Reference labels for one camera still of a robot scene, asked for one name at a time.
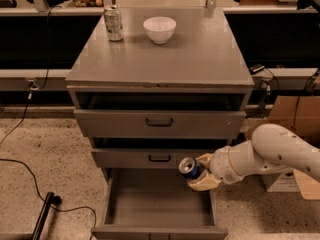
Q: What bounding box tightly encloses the small black device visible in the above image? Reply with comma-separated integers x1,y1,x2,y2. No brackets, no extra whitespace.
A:
249,64,265,75

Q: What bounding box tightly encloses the middle grey drawer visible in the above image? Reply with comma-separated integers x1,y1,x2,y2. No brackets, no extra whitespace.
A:
92,148,214,169

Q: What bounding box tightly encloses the black metal floor stand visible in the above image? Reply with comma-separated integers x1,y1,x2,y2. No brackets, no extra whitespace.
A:
31,192,62,240

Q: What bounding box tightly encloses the blue pepsi can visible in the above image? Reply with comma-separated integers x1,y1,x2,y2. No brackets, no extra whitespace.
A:
179,157,200,179

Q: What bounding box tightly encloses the grey drawer cabinet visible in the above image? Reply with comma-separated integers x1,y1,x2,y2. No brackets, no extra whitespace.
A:
64,6,255,185

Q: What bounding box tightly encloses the cardboard box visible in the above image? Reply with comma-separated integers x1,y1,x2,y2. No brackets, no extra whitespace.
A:
250,96,320,200

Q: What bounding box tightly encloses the black floor cable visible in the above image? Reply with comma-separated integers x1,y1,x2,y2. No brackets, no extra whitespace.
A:
0,90,98,228

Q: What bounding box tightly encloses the silver green soda can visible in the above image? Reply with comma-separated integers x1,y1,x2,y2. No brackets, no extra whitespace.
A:
104,5,123,41

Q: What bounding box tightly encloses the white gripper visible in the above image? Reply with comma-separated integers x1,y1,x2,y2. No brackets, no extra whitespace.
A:
187,146,243,191

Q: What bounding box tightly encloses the bottom grey open drawer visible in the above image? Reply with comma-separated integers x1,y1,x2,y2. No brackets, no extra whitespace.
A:
92,169,228,240

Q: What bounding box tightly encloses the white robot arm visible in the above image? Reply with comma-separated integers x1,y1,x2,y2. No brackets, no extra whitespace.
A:
187,124,320,191

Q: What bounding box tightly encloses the top grey drawer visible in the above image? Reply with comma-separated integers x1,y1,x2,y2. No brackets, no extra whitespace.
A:
74,109,245,139

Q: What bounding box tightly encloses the white bowl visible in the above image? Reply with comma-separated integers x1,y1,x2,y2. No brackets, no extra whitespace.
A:
143,17,177,44

